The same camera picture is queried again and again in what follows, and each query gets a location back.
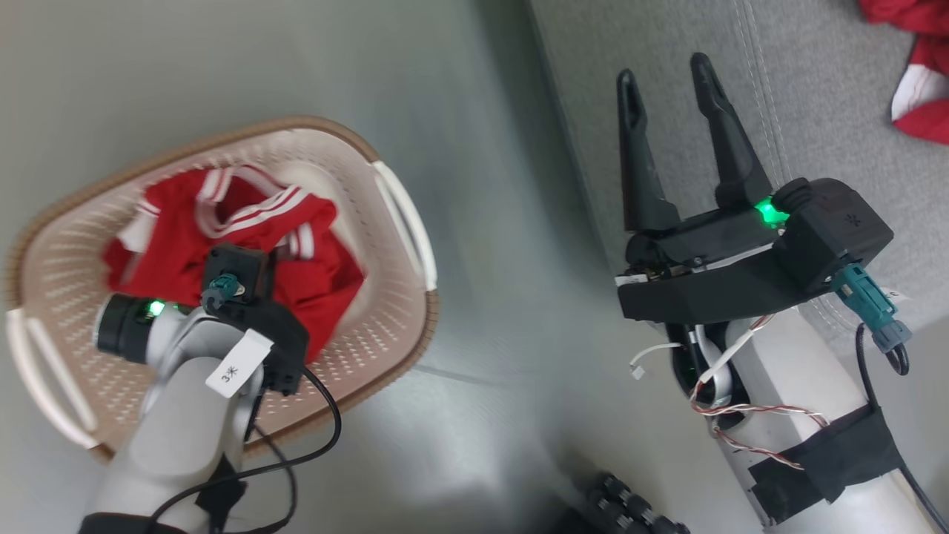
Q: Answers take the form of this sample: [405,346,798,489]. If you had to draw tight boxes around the teal left camera connector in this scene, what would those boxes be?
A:
[202,273,243,311]

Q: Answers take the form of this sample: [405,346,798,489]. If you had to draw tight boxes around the red white twisted wires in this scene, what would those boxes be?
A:
[690,315,828,472]

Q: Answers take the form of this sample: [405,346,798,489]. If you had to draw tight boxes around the red and white garment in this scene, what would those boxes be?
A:
[859,0,949,146]

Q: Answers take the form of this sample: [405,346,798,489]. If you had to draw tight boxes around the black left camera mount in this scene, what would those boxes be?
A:
[219,297,310,395]

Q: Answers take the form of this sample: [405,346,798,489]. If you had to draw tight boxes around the white paper label tag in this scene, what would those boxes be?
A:
[205,329,274,399]

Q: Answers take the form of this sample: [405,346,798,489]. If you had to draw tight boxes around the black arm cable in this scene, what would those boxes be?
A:
[145,367,343,534]
[855,323,949,520]

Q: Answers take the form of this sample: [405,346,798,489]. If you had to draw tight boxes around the teal right camera connector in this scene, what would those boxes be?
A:
[830,263,914,355]

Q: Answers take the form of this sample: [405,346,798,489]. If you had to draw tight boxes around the red garment with white stripes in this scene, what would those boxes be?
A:
[102,165,366,364]

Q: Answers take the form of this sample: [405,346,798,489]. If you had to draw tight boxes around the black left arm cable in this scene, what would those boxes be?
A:
[145,367,343,534]

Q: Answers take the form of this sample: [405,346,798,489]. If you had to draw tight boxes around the grey fabric sofa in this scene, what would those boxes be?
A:
[528,0,949,475]

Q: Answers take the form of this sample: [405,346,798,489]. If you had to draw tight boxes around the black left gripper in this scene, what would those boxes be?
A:
[95,293,165,364]

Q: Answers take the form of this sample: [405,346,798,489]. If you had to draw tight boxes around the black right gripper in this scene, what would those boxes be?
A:
[615,52,820,324]

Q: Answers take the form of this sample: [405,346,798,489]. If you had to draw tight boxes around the teal camera connector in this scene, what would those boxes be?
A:
[830,263,914,355]
[202,273,243,311]

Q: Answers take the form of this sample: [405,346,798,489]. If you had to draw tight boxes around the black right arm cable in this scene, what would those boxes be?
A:
[855,323,949,520]

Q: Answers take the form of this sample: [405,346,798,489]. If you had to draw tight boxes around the white wire with plug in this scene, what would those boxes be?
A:
[629,341,684,381]

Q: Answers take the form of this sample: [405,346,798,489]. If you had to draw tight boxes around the beige perforated laundry basket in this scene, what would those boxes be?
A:
[4,115,440,462]

